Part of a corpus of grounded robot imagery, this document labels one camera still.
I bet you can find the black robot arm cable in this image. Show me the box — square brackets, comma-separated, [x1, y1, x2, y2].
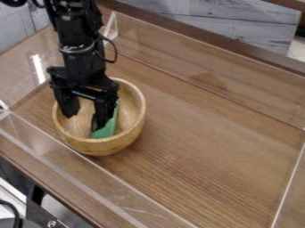
[96, 34, 118, 64]

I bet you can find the black table leg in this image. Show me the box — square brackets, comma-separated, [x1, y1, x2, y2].
[27, 185, 46, 206]

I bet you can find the green rectangular block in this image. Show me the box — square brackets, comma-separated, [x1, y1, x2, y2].
[90, 109, 117, 139]

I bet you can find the brown wooden bowl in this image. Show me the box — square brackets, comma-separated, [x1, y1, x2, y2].
[52, 77, 147, 156]

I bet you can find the clear acrylic corner bracket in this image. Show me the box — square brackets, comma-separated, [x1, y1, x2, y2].
[100, 12, 117, 45]

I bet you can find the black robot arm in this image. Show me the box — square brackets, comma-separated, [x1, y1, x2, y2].
[44, 0, 118, 131]

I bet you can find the black cable under table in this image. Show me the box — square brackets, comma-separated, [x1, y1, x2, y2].
[0, 199, 22, 228]

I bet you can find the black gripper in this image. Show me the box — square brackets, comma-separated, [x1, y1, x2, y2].
[46, 44, 118, 132]

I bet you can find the clear acrylic tray wall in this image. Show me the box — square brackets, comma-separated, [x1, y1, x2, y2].
[0, 109, 196, 228]

